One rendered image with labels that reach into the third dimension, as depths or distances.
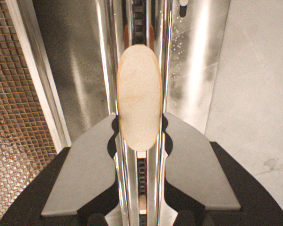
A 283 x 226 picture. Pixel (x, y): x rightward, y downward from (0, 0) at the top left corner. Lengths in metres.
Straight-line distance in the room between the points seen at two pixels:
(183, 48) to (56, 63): 0.17
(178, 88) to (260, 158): 0.24
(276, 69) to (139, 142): 0.23
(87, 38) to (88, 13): 0.03
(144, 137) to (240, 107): 0.19
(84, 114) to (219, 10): 0.22
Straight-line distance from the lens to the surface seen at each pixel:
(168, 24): 0.19
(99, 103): 0.26
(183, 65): 0.20
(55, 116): 0.20
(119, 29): 0.20
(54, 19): 0.25
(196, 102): 0.22
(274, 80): 0.31
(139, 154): 0.24
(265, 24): 0.28
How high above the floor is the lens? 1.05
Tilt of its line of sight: 62 degrees down
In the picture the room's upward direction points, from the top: 179 degrees clockwise
